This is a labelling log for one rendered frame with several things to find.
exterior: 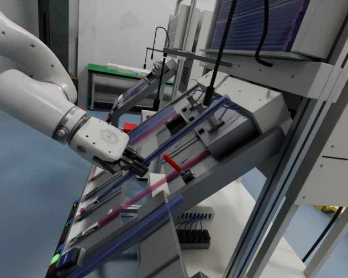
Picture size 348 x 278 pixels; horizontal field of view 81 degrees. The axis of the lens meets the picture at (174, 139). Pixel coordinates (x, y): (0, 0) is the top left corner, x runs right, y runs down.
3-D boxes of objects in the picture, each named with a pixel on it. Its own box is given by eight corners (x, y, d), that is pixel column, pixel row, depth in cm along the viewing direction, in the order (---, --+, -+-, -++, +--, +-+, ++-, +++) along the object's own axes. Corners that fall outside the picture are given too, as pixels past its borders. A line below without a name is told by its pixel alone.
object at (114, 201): (70, 271, 59) (62, 266, 58) (103, 159, 118) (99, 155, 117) (122, 238, 57) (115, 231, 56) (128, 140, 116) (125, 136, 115)
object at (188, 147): (180, 208, 56) (170, 197, 54) (157, 125, 116) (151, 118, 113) (284, 141, 53) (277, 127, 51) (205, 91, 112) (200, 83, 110)
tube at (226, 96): (83, 214, 58) (79, 212, 57) (85, 210, 59) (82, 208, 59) (231, 100, 37) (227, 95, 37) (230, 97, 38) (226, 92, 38)
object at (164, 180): (79, 240, 64) (75, 238, 64) (80, 236, 65) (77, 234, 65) (214, 150, 59) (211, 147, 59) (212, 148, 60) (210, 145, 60)
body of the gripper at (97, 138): (68, 127, 38) (121, 157, 41) (91, 106, 46) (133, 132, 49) (55, 152, 41) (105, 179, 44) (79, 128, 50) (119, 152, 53)
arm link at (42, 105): (69, 125, 49) (47, 145, 41) (15, 93, 46) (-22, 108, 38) (83, 99, 46) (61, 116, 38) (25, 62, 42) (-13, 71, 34)
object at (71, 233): (74, 277, 60) (54, 266, 57) (104, 162, 119) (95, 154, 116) (77, 275, 60) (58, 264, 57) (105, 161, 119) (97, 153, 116)
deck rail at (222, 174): (72, 284, 58) (55, 275, 56) (74, 277, 60) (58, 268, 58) (289, 145, 51) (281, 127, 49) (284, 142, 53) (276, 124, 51)
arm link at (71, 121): (59, 117, 37) (75, 126, 38) (82, 100, 45) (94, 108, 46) (46, 147, 41) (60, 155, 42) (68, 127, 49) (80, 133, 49)
